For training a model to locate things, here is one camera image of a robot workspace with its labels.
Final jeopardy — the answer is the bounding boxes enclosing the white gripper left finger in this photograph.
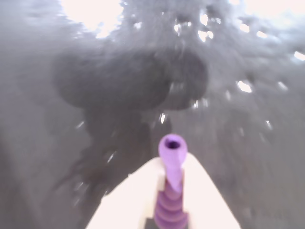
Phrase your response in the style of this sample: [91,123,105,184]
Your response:
[85,156,165,229]

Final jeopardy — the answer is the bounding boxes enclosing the purple ribbed pen grip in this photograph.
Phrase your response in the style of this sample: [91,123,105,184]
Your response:
[154,133,189,229]

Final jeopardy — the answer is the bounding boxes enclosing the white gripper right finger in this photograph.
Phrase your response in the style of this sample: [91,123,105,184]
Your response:
[182,152,242,229]

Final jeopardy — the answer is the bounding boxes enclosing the grey shiny table mat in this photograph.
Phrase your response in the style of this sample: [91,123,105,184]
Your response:
[0,0,305,229]

